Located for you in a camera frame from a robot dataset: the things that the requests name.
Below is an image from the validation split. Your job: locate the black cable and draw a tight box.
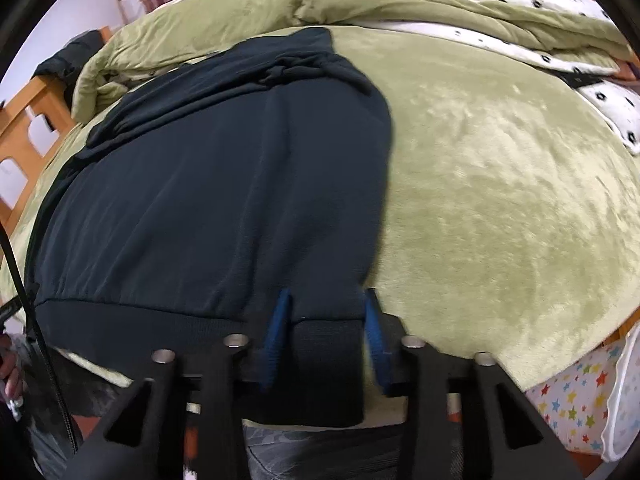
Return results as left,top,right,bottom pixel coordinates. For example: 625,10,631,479
0,225,81,461

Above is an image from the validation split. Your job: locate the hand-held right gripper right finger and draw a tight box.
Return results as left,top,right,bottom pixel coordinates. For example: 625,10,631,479
362,287,586,480

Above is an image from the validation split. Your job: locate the wooden coat rack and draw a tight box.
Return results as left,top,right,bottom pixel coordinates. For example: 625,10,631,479
117,0,151,23

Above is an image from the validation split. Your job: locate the person's trouser leg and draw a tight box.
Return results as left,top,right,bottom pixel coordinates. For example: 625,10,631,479
240,412,418,480

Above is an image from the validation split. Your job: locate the green plush bed sheet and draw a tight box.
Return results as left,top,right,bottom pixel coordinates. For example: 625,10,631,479
0,25,640,396

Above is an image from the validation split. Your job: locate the black jacket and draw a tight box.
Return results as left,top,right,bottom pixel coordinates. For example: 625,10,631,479
32,30,103,81

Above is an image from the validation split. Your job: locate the white flower print pillow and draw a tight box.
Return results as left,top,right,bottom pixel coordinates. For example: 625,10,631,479
575,77,640,156

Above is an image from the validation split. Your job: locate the green quilt with flower lining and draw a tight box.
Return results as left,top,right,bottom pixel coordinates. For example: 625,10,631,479
71,0,636,116

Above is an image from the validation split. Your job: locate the black long-sleeve sweatshirt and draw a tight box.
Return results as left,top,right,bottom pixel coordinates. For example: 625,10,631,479
25,26,396,426

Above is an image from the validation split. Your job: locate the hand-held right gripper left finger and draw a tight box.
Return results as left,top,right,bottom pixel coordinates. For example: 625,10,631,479
65,287,296,480

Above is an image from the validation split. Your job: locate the wooden bed frame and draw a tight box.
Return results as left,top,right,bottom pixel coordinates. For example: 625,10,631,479
0,0,640,226

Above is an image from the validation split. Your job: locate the star-patterned white fabric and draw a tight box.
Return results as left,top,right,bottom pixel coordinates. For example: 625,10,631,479
527,325,640,463

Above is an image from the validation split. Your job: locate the person's left hand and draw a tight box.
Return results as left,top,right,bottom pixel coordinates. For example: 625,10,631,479
0,332,25,421

